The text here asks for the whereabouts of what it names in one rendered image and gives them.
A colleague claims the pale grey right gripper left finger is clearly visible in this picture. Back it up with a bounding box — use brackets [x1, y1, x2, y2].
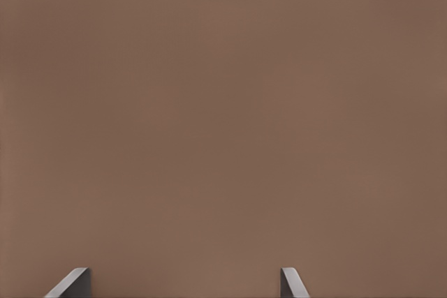
[43, 267, 92, 298]

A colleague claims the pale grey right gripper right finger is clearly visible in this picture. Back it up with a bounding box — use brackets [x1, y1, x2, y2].
[280, 267, 311, 298]

